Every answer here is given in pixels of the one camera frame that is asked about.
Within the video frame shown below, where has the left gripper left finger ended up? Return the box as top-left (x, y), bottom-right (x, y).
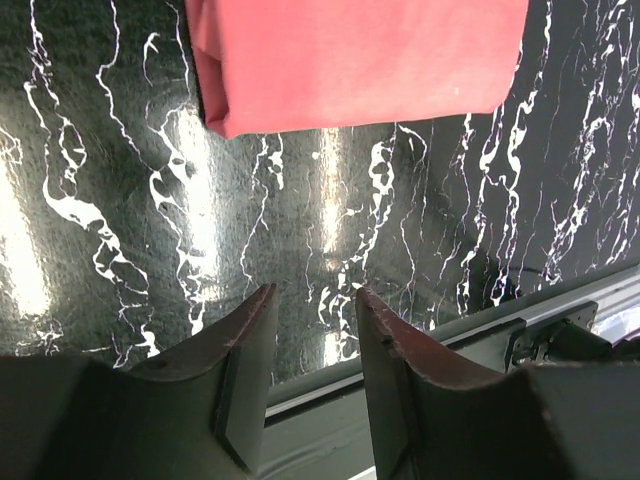
top-left (1, 284), bottom-right (278, 479)

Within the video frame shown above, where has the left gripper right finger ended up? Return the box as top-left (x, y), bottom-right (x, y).
top-left (357, 288), bottom-right (639, 479)

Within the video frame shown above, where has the pink t shirt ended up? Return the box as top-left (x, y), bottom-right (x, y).
top-left (185, 0), bottom-right (528, 139)

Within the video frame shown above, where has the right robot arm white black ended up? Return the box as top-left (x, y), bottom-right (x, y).
top-left (504, 301), bottom-right (639, 373)

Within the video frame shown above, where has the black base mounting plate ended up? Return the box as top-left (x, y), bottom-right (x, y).
top-left (259, 264), bottom-right (639, 479)

